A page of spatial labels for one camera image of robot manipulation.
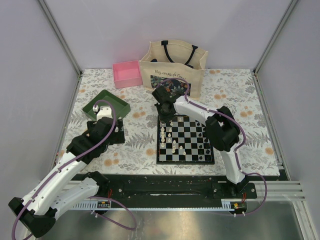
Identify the black white chess board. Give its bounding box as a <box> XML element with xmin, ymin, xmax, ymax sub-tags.
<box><xmin>156</xmin><ymin>115</ymin><xmax>215</xmax><ymax>165</ymax></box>

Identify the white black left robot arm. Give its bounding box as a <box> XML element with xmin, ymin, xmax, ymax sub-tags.
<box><xmin>8</xmin><ymin>103</ymin><xmax>125</xmax><ymax>240</ymax></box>

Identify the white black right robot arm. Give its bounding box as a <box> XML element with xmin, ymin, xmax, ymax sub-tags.
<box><xmin>155</xmin><ymin>95</ymin><xmax>248</xmax><ymax>198</ymax></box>

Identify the green plastic tray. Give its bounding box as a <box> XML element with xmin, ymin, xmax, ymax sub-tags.
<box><xmin>82</xmin><ymin>89</ymin><xmax>131</xmax><ymax>121</ymax></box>

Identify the beige canvas tote bag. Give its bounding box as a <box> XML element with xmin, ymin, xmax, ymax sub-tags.
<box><xmin>139</xmin><ymin>39</ymin><xmax>208</xmax><ymax>99</ymax></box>

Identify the pink plastic box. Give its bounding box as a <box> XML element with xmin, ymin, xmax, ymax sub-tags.
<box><xmin>112</xmin><ymin>60</ymin><xmax>143</xmax><ymax>89</ymax></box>

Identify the floral patterned table mat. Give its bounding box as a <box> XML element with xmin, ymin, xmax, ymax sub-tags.
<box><xmin>61</xmin><ymin>69</ymin><xmax>280</xmax><ymax>176</ymax></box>

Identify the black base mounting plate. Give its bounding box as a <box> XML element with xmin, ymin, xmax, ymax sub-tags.
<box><xmin>95</xmin><ymin>174</ymin><xmax>257</xmax><ymax>200</ymax></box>

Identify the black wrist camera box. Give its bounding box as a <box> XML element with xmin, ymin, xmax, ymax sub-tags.
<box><xmin>151</xmin><ymin>85</ymin><xmax>183</xmax><ymax>104</ymax></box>

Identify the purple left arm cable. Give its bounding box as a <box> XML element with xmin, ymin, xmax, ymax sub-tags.
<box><xmin>11</xmin><ymin>100</ymin><xmax>138</xmax><ymax>240</ymax></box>

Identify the white slotted cable duct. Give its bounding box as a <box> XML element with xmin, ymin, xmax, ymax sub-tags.
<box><xmin>71</xmin><ymin>200</ymin><xmax>111</xmax><ymax>211</ymax></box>

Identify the left aluminium corner post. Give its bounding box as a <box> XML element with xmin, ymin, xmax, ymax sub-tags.
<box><xmin>36</xmin><ymin>0</ymin><xmax>82</xmax><ymax>76</ymax></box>

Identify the aluminium corner post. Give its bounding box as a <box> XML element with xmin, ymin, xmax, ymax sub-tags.
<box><xmin>36</xmin><ymin>0</ymin><xmax>82</xmax><ymax>76</ymax></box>
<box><xmin>252</xmin><ymin>0</ymin><xmax>300</xmax><ymax>75</ymax></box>

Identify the right aluminium corner post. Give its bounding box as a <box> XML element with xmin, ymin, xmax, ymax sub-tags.
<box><xmin>252</xmin><ymin>0</ymin><xmax>300</xmax><ymax>75</ymax></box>

